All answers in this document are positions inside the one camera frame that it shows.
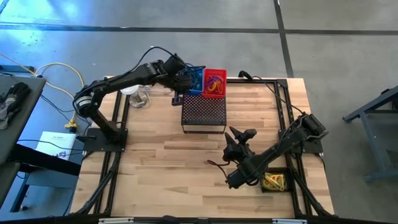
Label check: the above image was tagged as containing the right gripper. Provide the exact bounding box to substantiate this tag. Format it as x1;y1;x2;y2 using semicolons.
221;126;258;164

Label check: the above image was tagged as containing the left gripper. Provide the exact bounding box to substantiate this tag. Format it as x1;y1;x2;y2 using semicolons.
164;55;194;107

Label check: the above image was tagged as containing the blue plastic basket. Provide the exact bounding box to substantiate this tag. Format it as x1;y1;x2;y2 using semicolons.
185;68;205;96

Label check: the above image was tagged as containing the red plastic basket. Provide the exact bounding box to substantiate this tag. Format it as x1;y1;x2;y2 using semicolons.
201;68;228;100

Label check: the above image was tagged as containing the yellow spiral coil keychain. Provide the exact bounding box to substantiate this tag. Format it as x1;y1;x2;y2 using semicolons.
208;80;225;95

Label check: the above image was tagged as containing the white round desk lamp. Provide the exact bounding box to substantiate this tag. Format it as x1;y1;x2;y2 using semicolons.
119;84;150;109

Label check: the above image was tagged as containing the black perforated metal shelf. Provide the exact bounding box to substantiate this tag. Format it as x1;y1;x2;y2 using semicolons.
181;93;228;134

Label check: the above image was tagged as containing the black mesh tray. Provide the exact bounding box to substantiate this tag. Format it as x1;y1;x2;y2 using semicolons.
259;167;295;194

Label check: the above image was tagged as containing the white booklet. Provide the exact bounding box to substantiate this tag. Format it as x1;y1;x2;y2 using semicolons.
35;131;77;161

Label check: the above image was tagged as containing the blue-grey metal stand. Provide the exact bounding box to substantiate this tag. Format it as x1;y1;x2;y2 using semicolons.
343;85;398;184

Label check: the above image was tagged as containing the dark grey side table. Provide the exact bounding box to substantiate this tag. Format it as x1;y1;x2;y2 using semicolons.
0;64;82;214

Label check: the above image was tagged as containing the grey work glove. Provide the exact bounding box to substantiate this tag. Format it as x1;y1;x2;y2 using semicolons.
0;82;32;130

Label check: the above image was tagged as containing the white cable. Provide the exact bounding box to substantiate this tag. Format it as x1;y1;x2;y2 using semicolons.
141;85;175;96

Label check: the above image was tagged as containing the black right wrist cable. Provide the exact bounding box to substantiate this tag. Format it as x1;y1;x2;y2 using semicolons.
206;159;231;182

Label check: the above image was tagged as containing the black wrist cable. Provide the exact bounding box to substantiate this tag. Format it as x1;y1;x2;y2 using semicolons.
132;45;206;73
206;159;231;182

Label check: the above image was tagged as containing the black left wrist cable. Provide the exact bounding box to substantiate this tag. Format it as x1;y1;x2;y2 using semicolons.
132;45;206;73

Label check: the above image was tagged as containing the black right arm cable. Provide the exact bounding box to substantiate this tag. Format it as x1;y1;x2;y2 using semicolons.
252;75;307;116

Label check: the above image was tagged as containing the black aluminium table frame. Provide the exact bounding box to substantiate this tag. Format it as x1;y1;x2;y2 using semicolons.
70;76;336;218

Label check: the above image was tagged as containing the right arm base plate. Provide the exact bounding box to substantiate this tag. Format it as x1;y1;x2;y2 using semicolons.
278;129;324;154

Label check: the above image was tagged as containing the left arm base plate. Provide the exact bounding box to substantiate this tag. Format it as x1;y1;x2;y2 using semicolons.
83;128;129;153

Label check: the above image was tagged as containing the white frame bracket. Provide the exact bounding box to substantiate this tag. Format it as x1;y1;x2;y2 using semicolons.
272;218;308;224
98;217;135;224

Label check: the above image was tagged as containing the yellow extension cord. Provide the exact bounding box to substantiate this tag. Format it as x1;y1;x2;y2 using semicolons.
33;62;85;88
0;52;78;130

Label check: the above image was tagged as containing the black floor cable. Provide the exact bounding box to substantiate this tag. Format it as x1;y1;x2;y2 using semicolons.
17;139;86;155

